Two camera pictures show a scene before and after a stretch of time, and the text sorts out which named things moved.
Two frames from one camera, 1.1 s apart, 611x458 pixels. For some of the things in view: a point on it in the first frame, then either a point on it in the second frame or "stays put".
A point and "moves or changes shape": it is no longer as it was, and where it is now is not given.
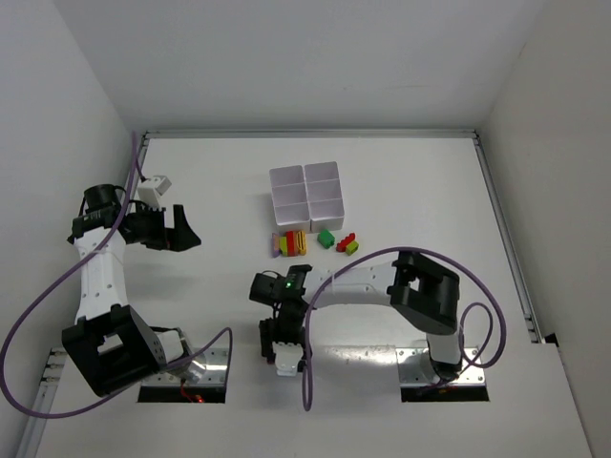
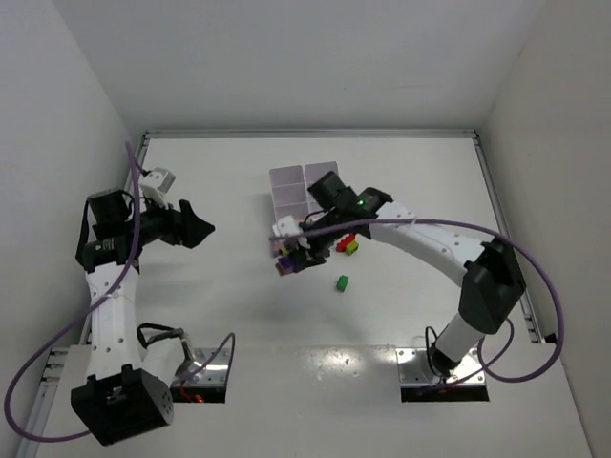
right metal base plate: (415, 368) stays put
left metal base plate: (215, 373) stays put
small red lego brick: (342, 245) stays put
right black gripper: (269, 340) to (307, 253)
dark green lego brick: (326, 239) moves or changes shape
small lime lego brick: (351, 247) stays put
